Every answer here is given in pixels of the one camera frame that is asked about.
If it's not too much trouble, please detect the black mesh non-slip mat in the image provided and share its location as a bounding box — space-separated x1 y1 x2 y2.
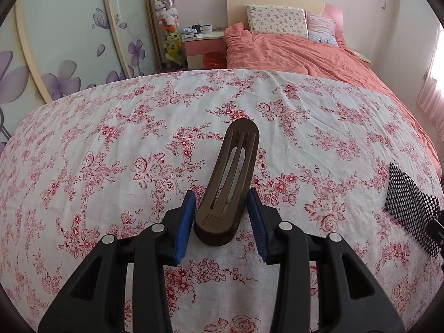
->
384 162 443 258

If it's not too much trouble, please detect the brown plastic hair clip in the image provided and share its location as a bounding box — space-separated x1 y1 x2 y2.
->
194 118 260 247

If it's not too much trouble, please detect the orange mesh trash bin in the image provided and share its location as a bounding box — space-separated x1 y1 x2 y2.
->
203 52 226 69

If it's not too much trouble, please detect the floral white bed sheet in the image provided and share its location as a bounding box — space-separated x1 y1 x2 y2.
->
0 68 443 333

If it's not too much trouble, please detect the pink curtain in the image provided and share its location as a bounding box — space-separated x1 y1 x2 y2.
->
416 26 444 141

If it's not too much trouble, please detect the salmon pink duvet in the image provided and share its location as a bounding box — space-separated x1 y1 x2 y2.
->
223 22 443 177

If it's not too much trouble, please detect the pink white nightstand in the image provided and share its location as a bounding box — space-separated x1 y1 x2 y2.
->
183 31 226 70

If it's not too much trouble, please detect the white mug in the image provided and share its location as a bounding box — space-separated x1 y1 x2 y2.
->
203 24 213 35

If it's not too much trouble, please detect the dark green mug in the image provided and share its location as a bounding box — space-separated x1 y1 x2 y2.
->
192 25 203 34

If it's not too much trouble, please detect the pink striped pillow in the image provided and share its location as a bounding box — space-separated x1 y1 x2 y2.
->
306 11 339 47

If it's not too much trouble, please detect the floral print pillow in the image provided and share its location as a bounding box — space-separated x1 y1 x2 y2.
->
245 4 309 38

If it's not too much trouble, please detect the beige wooden headboard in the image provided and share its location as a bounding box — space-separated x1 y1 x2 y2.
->
226 0 344 42

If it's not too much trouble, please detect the clear tube of plush toys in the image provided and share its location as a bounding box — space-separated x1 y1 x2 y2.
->
153 0 184 69

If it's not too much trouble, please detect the floral sliding wardrobe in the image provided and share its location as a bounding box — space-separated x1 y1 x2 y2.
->
1 0 160 143

